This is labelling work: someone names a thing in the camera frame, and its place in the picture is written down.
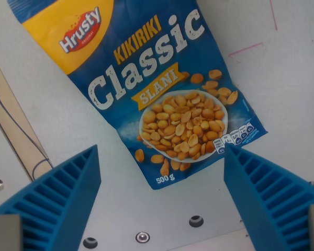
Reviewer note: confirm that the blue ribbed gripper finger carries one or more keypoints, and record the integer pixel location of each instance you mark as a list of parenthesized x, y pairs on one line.
[(55, 198), (272, 193)]

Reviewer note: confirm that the blue Hrusty peanut bag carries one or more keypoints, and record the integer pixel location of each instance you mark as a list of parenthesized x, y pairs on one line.
[(157, 89)]

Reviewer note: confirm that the light wooden strip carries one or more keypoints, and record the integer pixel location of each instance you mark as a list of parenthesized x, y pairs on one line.
[(13, 115)]

